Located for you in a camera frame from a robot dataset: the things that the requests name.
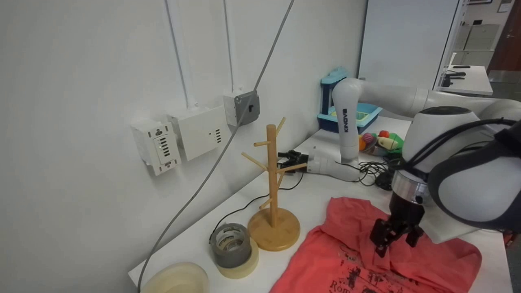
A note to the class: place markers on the orange purple toy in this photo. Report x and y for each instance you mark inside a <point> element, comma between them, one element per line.
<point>367,142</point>

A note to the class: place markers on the wooden mug tree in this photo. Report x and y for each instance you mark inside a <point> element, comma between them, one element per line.
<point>271,179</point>

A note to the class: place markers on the brown wooden door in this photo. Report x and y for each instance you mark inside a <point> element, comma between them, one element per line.
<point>510,37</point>

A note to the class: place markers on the blue plastic rack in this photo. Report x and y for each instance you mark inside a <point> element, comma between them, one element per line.
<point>328,81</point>

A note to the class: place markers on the white partition board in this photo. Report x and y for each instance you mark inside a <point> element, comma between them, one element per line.
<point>407,37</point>

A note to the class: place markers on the white wall socket black markings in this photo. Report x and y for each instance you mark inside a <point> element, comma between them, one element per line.
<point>157,147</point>

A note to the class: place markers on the cream plastic bowl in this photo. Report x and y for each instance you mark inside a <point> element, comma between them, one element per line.
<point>173,277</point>

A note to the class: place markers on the red toy ball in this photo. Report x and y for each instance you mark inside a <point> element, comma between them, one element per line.
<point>383,134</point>

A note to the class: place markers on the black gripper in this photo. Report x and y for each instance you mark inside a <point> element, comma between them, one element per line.
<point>407,210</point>

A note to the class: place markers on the green toy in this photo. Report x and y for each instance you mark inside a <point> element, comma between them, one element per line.
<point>394,143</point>

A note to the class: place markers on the white background desk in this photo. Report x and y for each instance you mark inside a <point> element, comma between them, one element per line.
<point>472,81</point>

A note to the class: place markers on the white wall conduit pipe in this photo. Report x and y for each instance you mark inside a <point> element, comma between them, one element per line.
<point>228,46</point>
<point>176,51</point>

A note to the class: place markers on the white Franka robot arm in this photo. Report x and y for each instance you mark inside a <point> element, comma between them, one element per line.
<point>477,189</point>

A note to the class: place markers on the plain white wall box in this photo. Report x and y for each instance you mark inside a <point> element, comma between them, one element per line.
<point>197,132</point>

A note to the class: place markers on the coral printed sweatshirt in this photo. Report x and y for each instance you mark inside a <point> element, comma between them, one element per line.
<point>336,254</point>

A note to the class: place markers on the beige tape roll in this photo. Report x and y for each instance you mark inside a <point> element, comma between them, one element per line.
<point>244,270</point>

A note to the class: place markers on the grey junction box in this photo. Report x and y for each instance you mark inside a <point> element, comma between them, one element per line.
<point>241,107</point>

